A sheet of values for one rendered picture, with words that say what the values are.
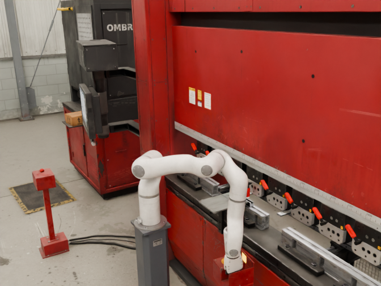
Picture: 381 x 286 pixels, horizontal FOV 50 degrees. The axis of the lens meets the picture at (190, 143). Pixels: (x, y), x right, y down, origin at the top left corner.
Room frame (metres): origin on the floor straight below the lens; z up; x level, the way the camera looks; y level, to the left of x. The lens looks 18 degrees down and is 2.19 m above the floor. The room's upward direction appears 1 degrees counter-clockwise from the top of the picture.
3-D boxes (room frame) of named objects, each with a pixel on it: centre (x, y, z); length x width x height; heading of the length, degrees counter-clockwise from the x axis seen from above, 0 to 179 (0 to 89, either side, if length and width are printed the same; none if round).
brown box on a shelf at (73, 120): (4.38, 1.27, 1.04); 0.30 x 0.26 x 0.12; 31
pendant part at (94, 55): (3.28, 0.74, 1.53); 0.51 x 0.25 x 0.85; 20
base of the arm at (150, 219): (2.10, 0.24, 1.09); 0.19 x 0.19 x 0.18
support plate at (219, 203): (2.36, -0.20, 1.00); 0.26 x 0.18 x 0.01; 120
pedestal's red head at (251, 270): (1.98, -0.23, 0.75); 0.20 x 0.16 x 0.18; 23
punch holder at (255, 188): (2.28, -0.42, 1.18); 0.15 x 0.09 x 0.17; 30
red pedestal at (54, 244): (3.38, 1.33, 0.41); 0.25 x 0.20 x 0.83; 120
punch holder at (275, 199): (2.11, -0.52, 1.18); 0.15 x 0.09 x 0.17; 30
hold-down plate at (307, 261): (1.88, -0.58, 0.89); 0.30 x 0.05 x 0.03; 30
